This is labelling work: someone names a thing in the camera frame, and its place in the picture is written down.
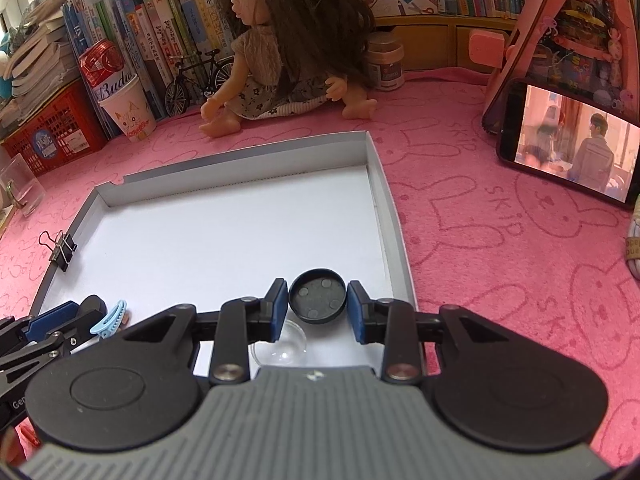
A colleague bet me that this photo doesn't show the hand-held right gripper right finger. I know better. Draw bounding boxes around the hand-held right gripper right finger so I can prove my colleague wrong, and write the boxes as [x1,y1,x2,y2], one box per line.
[346,281,506,387]

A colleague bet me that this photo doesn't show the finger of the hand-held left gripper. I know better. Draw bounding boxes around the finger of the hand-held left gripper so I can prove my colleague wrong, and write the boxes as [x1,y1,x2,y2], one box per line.
[0,294,107,397]
[0,301,83,346]

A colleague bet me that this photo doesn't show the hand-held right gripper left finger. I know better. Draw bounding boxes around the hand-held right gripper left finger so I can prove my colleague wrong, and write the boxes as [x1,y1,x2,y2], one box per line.
[122,277,292,387]

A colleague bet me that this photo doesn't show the light blue hair clip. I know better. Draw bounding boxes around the light blue hair clip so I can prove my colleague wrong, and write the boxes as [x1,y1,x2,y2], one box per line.
[90,300,127,339]

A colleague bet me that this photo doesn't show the black round lid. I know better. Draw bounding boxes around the black round lid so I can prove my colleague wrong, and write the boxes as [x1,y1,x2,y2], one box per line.
[289,269,348,326]

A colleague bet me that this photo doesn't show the white cardboard box lid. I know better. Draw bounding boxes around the white cardboard box lid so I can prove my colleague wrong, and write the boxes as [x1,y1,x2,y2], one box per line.
[27,130,420,378]

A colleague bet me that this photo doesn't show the clear plastic dome lid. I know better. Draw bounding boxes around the clear plastic dome lid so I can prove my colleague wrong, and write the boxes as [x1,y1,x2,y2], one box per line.
[248,320,307,368]

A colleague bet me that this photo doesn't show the black binder clip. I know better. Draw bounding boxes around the black binder clip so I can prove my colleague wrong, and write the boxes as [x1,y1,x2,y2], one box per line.
[37,230,78,273]

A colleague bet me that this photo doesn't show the clear acrylic box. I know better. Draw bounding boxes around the clear acrylic box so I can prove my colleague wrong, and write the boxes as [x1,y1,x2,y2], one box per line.
[0,154,47,218]

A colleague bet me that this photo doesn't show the pink rabbit-print blanket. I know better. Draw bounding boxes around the pink rabbit-print blanket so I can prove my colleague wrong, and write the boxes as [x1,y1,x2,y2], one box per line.
[0,67,640,480]

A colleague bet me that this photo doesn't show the large red plastic basket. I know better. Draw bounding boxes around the large red plastic basket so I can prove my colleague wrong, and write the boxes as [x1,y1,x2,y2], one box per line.
[0,80,108,177]

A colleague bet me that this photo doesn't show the white cat-print paper cup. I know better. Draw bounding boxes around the white cat-print paper cup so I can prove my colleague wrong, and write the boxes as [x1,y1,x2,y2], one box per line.
[97,74,157,143]

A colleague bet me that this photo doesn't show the black toy bicycle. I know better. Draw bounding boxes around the black toy bicycle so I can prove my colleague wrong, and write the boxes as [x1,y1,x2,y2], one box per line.
[164,49,236,122]

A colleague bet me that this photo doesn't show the red drink can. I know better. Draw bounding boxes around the red drink can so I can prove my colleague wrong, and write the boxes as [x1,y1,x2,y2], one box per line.
[77,38,126,91]

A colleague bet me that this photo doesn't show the stack of lying books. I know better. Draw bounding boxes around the stack of lying books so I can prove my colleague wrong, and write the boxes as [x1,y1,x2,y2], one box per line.
[0,0,83,131]

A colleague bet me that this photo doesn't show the beige jar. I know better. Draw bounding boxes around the beige jar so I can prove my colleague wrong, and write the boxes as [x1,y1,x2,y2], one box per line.
[364,31,406,92]

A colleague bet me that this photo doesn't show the blue and white plush toy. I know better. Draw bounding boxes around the blue and white plush toy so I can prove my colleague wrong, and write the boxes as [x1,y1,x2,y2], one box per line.
[0,34,16,101]

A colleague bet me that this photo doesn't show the black smartphone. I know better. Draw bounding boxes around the black smartphone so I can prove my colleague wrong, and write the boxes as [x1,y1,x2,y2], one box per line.
[496,78,640,211]

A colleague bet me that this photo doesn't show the brown-haired doll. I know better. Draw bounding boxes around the brown-haired doll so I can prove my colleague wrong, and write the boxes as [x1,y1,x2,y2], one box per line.
[199,0,379,137]

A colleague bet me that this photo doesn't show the wooden drawer shelf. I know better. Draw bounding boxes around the wooden drawer shelf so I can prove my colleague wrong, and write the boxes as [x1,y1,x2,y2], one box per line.
[372,12,518,73]

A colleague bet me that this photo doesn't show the row of colourful standing books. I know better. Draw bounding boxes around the row of colourful standing books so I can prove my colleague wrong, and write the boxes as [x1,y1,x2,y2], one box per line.
[62,0,241,138]

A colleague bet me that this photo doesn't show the pink plastic block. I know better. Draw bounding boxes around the pink plastic block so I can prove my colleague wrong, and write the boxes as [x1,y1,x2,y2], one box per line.
[469,28,506,67]

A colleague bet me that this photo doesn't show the pink house-shaped display stand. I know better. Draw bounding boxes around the pink house-shaped display stand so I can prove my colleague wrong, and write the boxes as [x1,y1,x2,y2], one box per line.
[482,0,640,136]

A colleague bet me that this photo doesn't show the beige wrist strap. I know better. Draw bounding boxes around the beige wrist strap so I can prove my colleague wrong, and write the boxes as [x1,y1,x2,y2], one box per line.
[625,207,640,281]

